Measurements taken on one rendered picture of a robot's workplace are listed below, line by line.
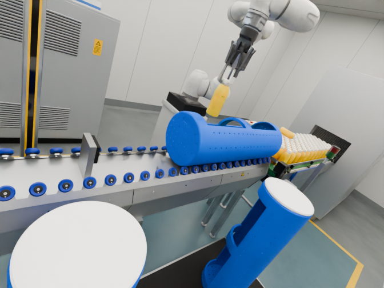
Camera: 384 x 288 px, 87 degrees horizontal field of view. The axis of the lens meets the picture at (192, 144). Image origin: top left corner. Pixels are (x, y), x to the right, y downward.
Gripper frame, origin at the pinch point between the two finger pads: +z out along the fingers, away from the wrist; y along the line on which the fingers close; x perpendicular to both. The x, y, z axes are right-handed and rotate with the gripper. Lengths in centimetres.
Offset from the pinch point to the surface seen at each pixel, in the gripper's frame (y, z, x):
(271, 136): 8, 27, 59
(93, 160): 2, 44, -53
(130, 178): 8, 49, -39
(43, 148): -153, 146, -47
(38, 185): 7, 49, -69
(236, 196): 5, 90, 72
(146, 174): 7, 49, -31
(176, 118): -12.0, 30.0, -10.5
